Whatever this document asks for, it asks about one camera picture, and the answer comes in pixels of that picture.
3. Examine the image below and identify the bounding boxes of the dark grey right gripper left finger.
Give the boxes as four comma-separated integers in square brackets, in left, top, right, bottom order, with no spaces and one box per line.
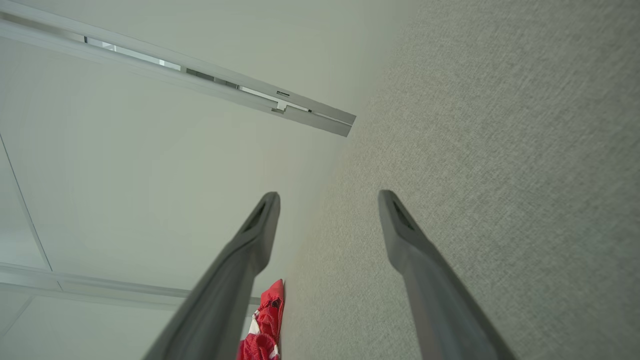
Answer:
[142,191,281,360]

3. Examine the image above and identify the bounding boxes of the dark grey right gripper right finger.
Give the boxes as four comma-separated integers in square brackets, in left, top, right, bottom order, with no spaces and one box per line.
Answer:
[378,189,517,360]

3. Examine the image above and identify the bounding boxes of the red white basketball shorts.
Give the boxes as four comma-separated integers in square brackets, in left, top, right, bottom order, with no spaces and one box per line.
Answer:
[237,279,285,360]

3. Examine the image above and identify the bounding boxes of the pale grey partition frame strip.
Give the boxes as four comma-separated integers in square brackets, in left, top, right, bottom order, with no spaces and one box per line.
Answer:
[0,261,262,312]

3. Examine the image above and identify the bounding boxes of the grey metal double partition post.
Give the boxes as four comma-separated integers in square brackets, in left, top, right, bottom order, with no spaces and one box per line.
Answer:
[0,0,357,138]

